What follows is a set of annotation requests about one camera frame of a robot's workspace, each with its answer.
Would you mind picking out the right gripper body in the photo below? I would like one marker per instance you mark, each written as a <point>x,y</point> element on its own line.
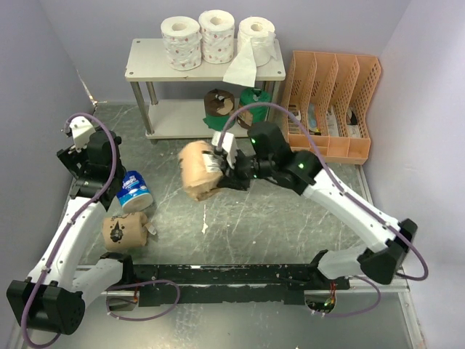
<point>247,166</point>

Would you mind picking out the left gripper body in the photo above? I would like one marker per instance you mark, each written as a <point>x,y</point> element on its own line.
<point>70,158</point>

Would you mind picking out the tan roll with label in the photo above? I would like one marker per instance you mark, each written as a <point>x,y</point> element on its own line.
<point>200,171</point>

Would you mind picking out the blue Tempo roll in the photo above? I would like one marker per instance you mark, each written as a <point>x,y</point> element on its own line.
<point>134,195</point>

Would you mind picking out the plain white paper towel roll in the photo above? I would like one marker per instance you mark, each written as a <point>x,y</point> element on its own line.
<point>255,48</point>

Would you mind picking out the rose-print roll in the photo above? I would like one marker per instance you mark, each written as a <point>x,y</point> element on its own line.
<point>217,30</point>
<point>182,42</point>

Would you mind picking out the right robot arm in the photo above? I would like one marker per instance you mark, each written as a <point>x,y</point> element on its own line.
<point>385,239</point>

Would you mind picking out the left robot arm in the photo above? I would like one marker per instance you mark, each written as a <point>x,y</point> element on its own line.
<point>52,298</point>

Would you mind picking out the white two-tier shelf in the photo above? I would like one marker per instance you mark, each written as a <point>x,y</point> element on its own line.
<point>167,119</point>

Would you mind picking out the brown wrapped roll black print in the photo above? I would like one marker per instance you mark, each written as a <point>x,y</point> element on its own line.
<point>126,231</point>

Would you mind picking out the orange plastic file organizer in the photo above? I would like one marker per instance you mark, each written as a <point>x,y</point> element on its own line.
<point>331,93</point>

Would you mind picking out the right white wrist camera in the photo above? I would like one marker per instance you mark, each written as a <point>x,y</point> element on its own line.
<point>229,146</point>

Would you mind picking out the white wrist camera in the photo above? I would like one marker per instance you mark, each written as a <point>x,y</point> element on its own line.
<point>80,129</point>
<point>229,146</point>

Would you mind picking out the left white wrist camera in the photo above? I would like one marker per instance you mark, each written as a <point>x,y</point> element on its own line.
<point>80,129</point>

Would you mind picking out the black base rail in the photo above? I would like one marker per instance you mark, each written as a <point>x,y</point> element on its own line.
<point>212,284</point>

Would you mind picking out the aluminium extrusion rail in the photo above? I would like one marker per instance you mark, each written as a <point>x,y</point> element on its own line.
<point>398,285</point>

